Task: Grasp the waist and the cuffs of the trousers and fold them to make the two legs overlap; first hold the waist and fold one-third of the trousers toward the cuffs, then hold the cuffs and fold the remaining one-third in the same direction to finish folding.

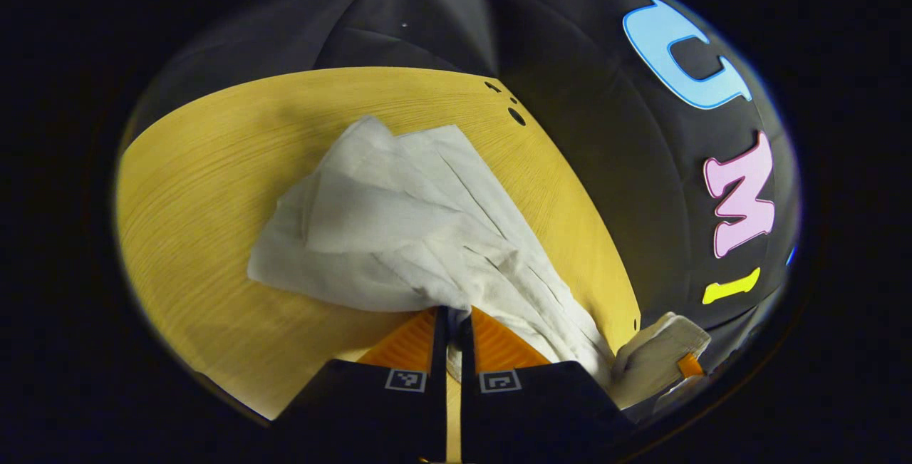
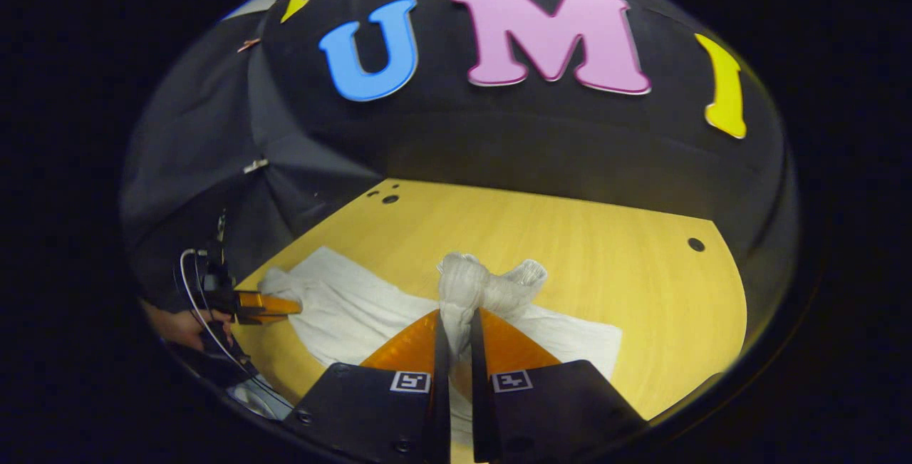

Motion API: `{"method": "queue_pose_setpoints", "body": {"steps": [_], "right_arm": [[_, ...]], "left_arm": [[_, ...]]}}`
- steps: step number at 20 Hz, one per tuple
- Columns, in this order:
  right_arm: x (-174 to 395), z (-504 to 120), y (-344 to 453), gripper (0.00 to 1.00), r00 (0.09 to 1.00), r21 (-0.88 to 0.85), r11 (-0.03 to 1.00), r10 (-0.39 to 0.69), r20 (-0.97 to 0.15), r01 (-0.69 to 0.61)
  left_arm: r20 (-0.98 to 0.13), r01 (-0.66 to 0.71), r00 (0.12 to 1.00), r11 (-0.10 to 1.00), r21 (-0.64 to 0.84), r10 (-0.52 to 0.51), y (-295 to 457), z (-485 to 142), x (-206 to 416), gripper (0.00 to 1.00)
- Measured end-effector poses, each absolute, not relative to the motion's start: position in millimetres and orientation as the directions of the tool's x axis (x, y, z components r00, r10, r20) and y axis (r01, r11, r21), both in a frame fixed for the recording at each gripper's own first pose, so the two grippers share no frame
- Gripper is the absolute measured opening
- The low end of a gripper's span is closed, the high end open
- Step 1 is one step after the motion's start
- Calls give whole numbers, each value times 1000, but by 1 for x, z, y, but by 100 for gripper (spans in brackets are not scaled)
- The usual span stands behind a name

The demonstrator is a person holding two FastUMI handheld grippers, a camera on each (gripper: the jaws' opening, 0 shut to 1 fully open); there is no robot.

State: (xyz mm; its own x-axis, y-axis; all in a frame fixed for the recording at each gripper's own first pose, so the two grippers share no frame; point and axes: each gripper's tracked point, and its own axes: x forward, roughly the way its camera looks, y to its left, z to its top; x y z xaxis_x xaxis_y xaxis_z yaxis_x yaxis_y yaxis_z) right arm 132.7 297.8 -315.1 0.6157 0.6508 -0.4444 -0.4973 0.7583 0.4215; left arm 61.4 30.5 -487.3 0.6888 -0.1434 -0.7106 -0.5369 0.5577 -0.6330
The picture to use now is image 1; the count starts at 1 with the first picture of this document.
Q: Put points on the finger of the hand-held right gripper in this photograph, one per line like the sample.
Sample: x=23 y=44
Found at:
x=690 y=365

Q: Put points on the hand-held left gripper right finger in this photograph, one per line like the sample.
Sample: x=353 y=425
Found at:
x=467 y=385

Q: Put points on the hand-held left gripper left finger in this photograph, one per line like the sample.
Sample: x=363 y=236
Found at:
x=440 y=378

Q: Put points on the white jeans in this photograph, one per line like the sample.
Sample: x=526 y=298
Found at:
x=399 y=229

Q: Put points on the black backdrop cloth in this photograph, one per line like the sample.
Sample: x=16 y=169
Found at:
x=584 y=129

